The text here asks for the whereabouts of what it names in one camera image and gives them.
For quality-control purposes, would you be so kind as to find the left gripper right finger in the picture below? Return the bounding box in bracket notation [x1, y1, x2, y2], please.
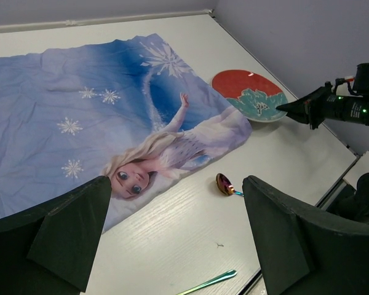
[242, 176, 369, 294]

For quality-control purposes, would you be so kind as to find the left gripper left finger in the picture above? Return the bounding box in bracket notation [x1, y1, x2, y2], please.
[0, 176, 111, 294]

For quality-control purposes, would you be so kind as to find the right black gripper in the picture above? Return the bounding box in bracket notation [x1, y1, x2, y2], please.
[276, 63, 369, 129]

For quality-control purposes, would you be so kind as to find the red and blue plate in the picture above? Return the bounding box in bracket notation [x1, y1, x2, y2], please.
[211, 69, 288, 123]

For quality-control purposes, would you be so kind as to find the blue princess print cloth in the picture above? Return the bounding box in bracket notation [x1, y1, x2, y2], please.
[0, 34, 252, 230]

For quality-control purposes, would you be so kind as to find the iridescent fork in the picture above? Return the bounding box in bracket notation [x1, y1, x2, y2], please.
[178, 270, 237, 295]

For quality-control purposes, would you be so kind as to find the iridescent spoon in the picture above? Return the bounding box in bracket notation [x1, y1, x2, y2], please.
[215, 173, 244, 197]

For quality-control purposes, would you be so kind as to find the silver front table rail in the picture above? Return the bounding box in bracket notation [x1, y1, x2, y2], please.
[315, 154, 360, 210]

